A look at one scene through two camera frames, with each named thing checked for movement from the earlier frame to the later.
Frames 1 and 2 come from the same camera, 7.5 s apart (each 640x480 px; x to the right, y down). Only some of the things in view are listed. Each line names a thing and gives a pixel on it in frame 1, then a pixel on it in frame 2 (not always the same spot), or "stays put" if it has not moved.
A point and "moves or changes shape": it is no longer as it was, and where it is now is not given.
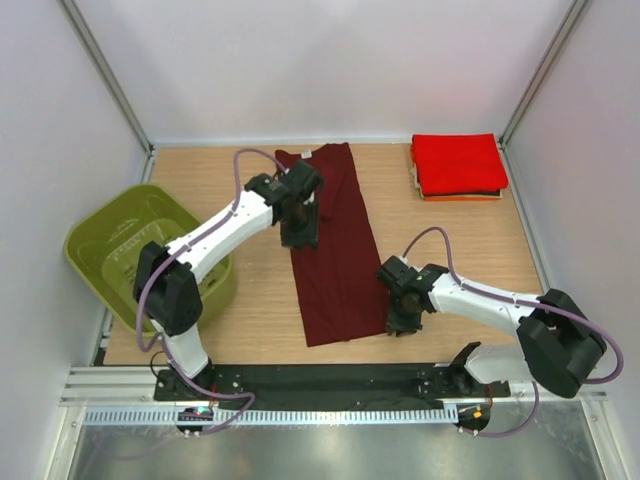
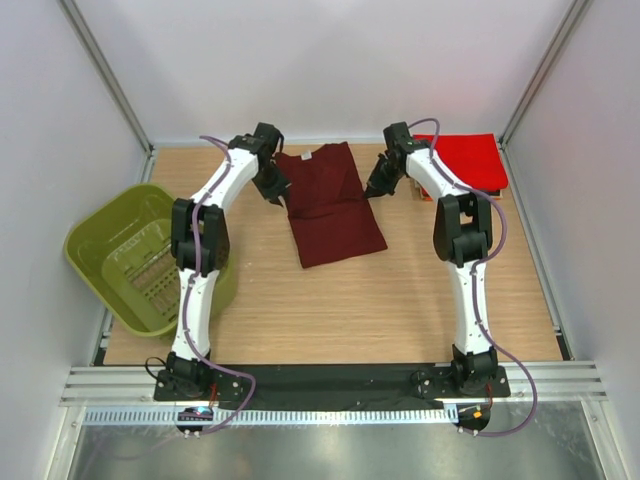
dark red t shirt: [337, 283] moves or changes shape
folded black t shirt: [496, 192] stays put
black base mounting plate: [324, 386] stays put
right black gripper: [394, 321] to [377, 187]
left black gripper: [305, 236] to [280, 189]
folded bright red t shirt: [463, 162] stays put
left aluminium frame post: [114, 83] stays put
